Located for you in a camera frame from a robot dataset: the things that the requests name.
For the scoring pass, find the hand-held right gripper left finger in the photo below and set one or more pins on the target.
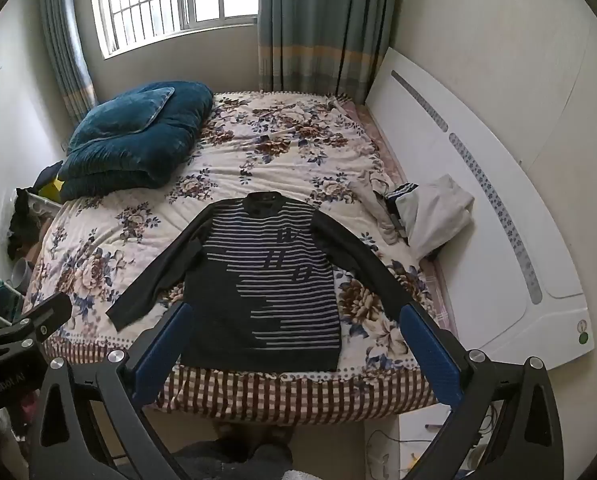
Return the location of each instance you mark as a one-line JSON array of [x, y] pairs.
[[162, 355]]

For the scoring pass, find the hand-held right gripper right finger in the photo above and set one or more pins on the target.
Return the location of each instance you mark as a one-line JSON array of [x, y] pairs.
[[431, 355]]

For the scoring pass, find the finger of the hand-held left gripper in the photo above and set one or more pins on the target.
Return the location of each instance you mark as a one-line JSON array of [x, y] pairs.
[[41, 321]]

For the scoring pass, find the dark striped sweater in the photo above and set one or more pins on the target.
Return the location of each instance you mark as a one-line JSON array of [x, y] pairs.
[[273, 280]]

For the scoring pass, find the dark clothes heap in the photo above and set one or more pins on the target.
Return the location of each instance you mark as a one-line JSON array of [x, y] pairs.
[[19, 222]]

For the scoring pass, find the grey plastic bucket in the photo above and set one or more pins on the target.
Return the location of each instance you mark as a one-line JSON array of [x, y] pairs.
[[21, 274]]

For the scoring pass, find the person's dark trouser legs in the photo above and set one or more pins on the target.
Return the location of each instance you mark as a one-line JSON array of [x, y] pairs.
[[238, 457]]

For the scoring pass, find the brown checked bed sheet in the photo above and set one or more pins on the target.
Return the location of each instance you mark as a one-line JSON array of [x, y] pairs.
[[298, 392]]

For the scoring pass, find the folded white garment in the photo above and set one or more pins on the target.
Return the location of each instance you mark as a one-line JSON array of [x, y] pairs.
[[438, 215]]

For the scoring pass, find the green round sticker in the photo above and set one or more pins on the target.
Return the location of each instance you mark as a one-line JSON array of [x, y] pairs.
[[583, 332]]

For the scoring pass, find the dark garment with white stripes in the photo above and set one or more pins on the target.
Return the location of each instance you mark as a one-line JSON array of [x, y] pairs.
[[397, 199]]

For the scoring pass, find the white bed headboard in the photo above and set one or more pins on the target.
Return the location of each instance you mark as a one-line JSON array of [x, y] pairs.
[[483, 200]]

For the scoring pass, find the crumpled beige cloth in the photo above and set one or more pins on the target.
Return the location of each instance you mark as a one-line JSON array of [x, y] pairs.
[[373, 195]]

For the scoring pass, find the folded blue velvet quilt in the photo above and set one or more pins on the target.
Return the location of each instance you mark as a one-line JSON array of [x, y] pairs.
[[138, 135]]

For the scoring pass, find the floral plush blanket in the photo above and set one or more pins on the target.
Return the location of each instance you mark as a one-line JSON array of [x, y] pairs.
[[258, 160]]

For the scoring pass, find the grey-green curtain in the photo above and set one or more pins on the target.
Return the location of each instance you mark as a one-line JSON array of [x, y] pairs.
[[323, 30], [66, 50]]

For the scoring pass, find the window with metal grille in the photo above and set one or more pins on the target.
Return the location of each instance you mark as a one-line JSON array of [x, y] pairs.
[[178, 0]]

